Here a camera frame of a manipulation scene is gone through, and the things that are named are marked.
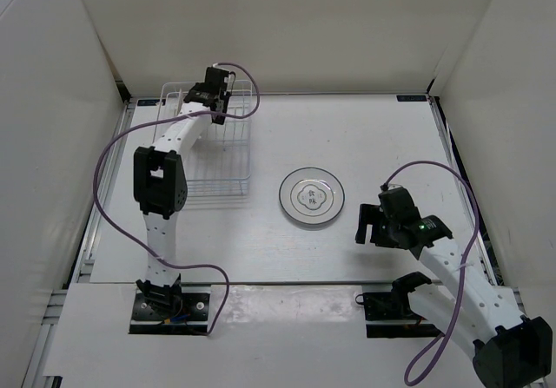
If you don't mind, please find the white plate with dark rim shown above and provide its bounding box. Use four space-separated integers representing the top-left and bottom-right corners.
278 167 346 228

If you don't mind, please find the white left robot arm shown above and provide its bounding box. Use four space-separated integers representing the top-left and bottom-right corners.
133 67 235 319

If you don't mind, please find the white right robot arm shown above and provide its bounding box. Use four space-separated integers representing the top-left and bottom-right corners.
355 187 553 387

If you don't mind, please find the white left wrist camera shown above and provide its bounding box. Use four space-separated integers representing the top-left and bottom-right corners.
212 63 236 96

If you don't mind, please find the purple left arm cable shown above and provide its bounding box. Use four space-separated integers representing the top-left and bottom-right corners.
94 61 261 336

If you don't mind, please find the white wire dish rack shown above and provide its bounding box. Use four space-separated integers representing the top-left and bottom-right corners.
152 79 255 198

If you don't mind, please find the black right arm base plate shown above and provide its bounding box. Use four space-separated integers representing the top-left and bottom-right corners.
355 292 440 339

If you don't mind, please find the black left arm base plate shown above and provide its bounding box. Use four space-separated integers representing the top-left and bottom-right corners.
129 287 210 336

